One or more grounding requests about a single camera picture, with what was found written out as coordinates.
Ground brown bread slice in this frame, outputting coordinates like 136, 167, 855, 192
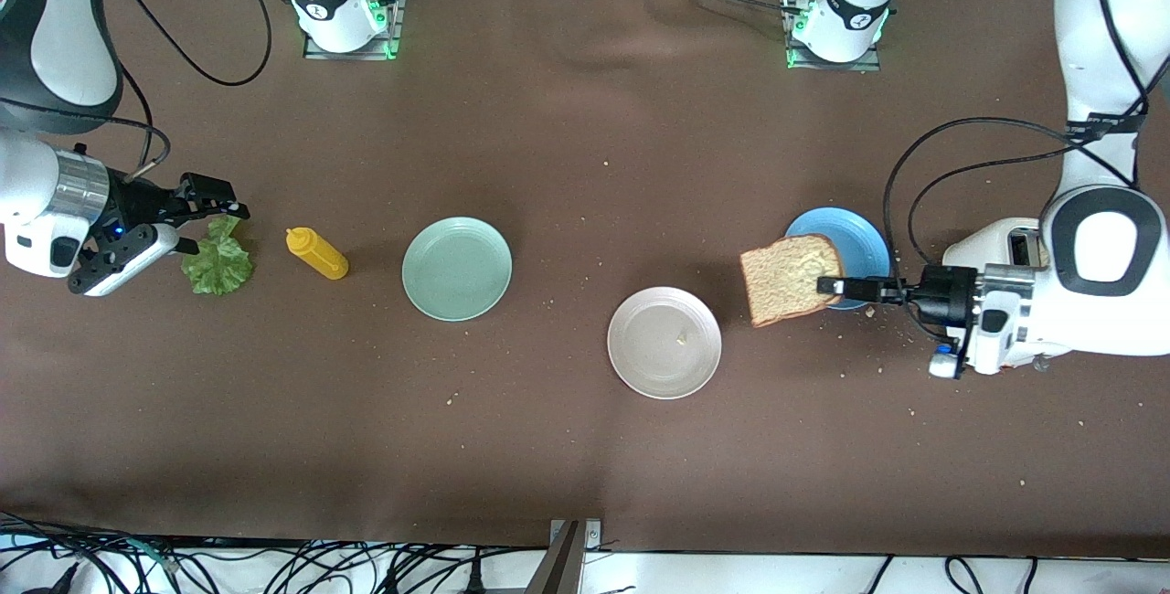
739, 234, 844, 328

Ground green lettuce leaf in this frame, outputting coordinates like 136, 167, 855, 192
181, 215, 255, 296

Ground yellow mustard squeeze bottle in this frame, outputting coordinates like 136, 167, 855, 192
286, 227, 350, 281

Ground blue plate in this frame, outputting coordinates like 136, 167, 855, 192
784, 207, 891, 311

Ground beige plate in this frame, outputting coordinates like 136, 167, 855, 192
607, 287, 723, 400

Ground pale green plate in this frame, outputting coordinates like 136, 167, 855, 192
401, 217, 514, 323

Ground white toaster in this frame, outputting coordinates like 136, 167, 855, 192
941, 217, 1061, 374

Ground brown table cloth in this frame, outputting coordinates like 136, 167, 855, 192
0, 0, 1170, 560

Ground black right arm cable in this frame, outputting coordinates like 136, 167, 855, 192
96, 0, 273, 87
117, 64, 173, 182

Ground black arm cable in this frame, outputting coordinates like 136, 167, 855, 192
96, 0, 273, 87
907, 148, 1070, 339
882, 0, 1170, 339
117, 64, 173, 182

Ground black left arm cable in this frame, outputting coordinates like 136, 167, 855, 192
882, 0, 1170, 339
907, 148, 1070, 339

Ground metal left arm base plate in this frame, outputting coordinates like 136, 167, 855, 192
782, 0, 883, 72

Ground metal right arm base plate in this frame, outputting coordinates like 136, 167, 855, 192
303, 0, 408, 60

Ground tangled black floor cables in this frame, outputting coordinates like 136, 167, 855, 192
0, 510, 549, 594

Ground grey metal bracket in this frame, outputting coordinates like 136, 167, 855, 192
526, 519, 602, 594

